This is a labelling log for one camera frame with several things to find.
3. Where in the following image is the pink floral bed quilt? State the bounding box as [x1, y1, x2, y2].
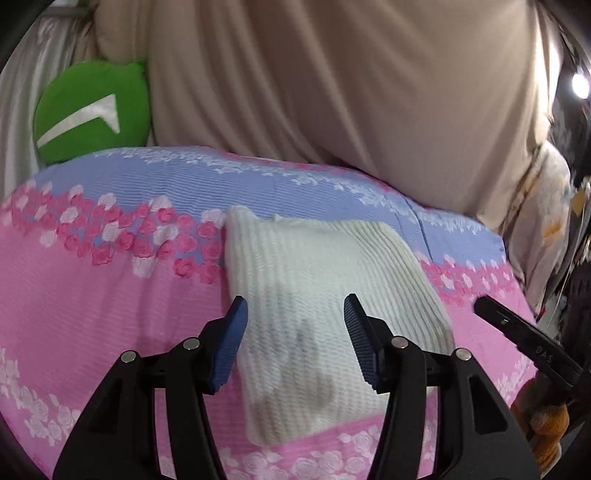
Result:
[1, 147, 535, 474]

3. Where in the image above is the floral cream hanging cloth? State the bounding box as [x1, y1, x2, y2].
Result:
[501, 142, 573, 312]

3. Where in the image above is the beige draped curtain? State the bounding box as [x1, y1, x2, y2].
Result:
[94, 1, 562, 229]

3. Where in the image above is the white red black knit sweater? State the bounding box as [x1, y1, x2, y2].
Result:
[224, 206, 455, 446]

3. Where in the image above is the green round plush pillow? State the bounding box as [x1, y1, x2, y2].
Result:
[33, 60, 151, 165]

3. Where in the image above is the bright lamp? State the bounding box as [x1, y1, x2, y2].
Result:
[571, 72, 591, 100]

